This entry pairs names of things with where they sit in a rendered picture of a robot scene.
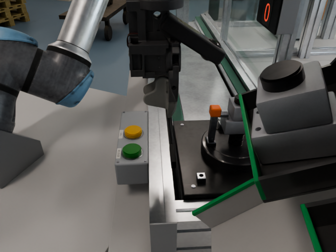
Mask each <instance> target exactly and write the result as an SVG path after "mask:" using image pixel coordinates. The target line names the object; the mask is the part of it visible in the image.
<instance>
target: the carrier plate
mask: <svg viewBox="0 0 336 252"><path fill-rule="evenodd" d="M209 126H210V120H180V121H173V132H174V140H175V147H176V154H177V162H178V169H179V176H180V184H181V191H182V199H183V200H201V199H216V198H218V197H219V196H221V195H223V194H225V193H227V192H229V191H230V190H232V189H234V188H236V187H238V186H239V185H241V184H243V183H245V182H247V181H249V180H250V179H252V178H254V177H253V172H252V171H251V172H231V171H226V170H223V169H220V168H218V167H216V166H214V165H212V164H211V163H210V162H208V161H207V160H206V159H205V157H204V156H203V154H202V151H201V142H202V136H203V134H204V133H205V132H206V131H207V130H209ZM197 173H205V176H206V182H197V177H196V175H197Z"/></svg>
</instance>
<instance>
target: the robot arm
mask: <svg viewBox="0 0 336 252"><path fill-rule="evenodd" d="M108 2H109V0H72V2H71V4H70V7H69V9H68V12H67V15H66V17H65V20H64V23H63V25H62V28H61V30H60V33H59V36H58V38H57V41H56V42H53V43H51V44H48V46H47V49H46V51H44V50H42V49H40V48H38V42H37V41H36V40H35V39H34V38H33V37H30V36H29V35H27V34H25V33H23V32H20V31H17V30H14V29H11V28H6V27H1V26H0V130H1V131H5V132H9V133H13V130H14V128H15V124H16V123H15V119H16V100H17V97H18V95H19V92H20V91H22V92H25V93H27V94H30V95H33V96H36V97H39V98H41V99H44V100H47V101H50V102H53V103H55V104H56V105H62V106H65V107H68V108H73V107H75V106H77V105H78V104H79V103H80V101H81V100H82V99H83V97H84V96H85V94H86V93H87V91H88V89H89V87H90V85H91V83H92V81H93V78H94V72H93V71H92V70H90V67H91V64H92V62H91V60H90V58H89V53H90V50H91V47H92V44H93V42H94V39H95V36H96V34H97V31H98V29H99V26H100V23H101V20H102V18H103V15H104V12H105V10H106V7H107V4H108ZM183 6H184V0H127V1H126V10H127V14H128V28H129V34H128V35H127V39H126V43H127V47H128V48H129V50H128V56H129V69H130V74H131V77H142V78H143V79H148V78H155V79H154V81H153V82H151V83H149V84H147V85H145V86H144V88H143V92H144V94H145V95H144V96H143V101H144V103H145V104H146V105H149V106H154V107H159V108H164V109H167V118H171V117H172V115H173V114H174V112H175V111H176V108H177V101H178V92H179V72H180V71H181V45H180V44H181V43H183V44H184V45H186V46H187V47H189V48H190V49H192V50H193V51H195V52H197V53H198V54H200V56H201V57H202V58H203V59H204V60H205V61H208V62H212V63H214V64H215V65H219V64H220V63H221V62H222V60H223V59H224V57H225V56H226V53H225V51H224V50H223V49H222V46H221V44H220V43H219V42H218V41H217V40H216V39H213V38H208V37H206V36H205V35H203V34H202V33H200V32H199V31H198V30H196V29H195V28H193V27H192V26H190V25H189V24H187V23H186V22H184V21H183V20H181V19H180V18H178V17H177V16H175V15H174V14H172V13H171V12H170V10H177V9H180V8H182V7H183ZM154 12H160V14H159V15H154ZM128 37H129V39H128ZM165 75H166V76H165Z"/></svg>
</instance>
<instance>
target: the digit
mask: <svg viewBox="0 0 336 252"><path fill-rule="evenodd" d="M273 2H274V0H265V2H264V8H263V13H262V19H261V22H262V23H263V24H264V25H265V26H267V27H269V23H270V17H271V12H272V7H273Z"/></svg>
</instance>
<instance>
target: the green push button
mask: <svg viewBox="0 0 336 252"><path fill-rule="evenodd" d="M122 153H123V155H124V156H125V157H126V158H130V159H132V158H136V157H138V156H140V155H141V153H142V148H141V146H140V145H138V144H136V143H129V144H127V145H125V146H124V147H123V149H122Z"/></svg>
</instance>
